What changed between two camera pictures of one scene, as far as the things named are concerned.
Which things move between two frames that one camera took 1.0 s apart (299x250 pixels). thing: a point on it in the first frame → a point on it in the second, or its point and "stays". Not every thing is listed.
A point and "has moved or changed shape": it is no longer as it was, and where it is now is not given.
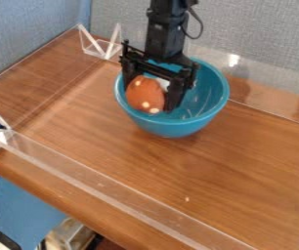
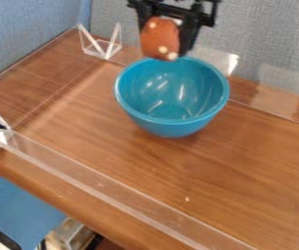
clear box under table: x=69 y=235 stays
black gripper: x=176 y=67 → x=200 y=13
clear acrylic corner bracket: x=97 y=48 stays
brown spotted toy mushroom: x=146 y=93 has moved or changed shape
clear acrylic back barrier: x=268 y=63 stays
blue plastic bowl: x=201 y=106 stays
